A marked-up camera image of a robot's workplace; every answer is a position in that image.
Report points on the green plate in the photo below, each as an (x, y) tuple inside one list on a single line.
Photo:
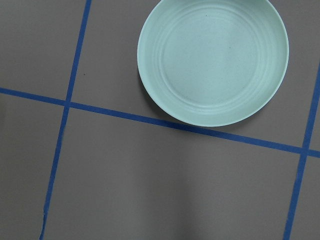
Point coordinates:
[(212, 63)]

